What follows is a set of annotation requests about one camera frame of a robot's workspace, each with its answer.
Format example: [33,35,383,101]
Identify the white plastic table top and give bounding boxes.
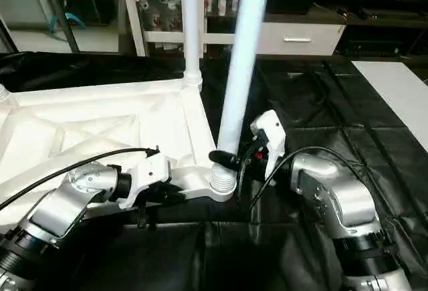
[0,78,239,222]

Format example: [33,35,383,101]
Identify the black work mat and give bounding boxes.
[0,52,428,291]

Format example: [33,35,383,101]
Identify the white glass door cabinet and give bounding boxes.
[120,0,268,57]

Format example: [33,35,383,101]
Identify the white drawer cabinet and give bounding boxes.
[257,21,347,56]

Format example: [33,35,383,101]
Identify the white flat board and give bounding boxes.
[350,60,428,153]

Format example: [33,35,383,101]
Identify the grey pole stand blue brackets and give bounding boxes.
[48,0,85,53]

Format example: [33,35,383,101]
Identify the black low desk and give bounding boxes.
[314,0,428,57]

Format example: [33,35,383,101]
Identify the black storage unit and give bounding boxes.
[58,0,116,26]

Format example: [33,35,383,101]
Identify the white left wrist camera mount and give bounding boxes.
[118,152,173,210]

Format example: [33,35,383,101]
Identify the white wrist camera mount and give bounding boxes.
[250,110,287,185]
[118,152,173,210]

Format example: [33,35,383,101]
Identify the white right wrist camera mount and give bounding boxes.
[250,110,287,185]

